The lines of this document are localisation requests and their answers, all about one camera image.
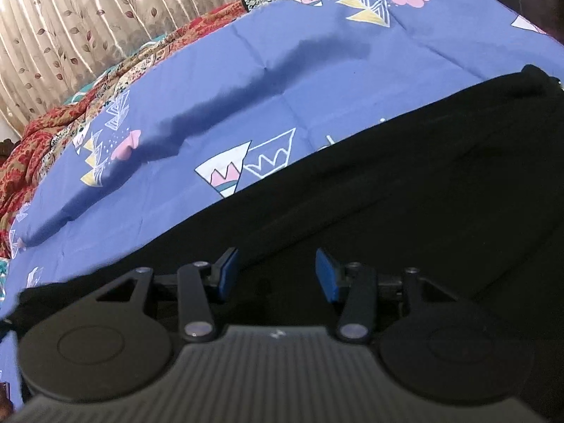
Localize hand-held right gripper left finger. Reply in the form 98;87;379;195
94;247;241;343

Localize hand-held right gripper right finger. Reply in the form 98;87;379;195
314;249;460;345

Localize black pants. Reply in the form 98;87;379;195
0;65;564;423

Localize blue printed bedsheet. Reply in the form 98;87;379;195
0;0;564;410

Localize red patterned quilt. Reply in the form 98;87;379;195
0;0;424;260

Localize beige leaf print curtain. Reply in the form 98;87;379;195
0;0;309;138

